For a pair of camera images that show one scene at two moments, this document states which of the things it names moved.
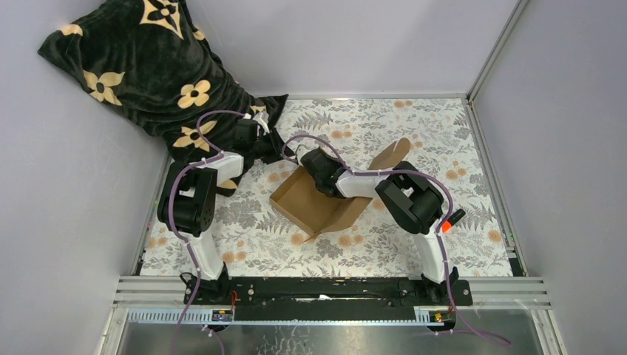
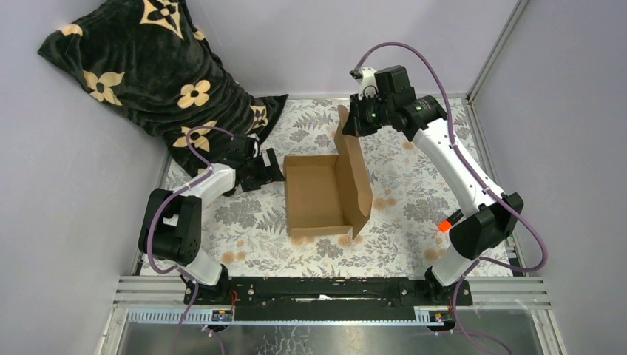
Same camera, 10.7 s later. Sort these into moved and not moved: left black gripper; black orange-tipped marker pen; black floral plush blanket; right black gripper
Moved: right black gripper; left black gripper
Not moved: black floral plush blanket; black orange-tipped marker pen
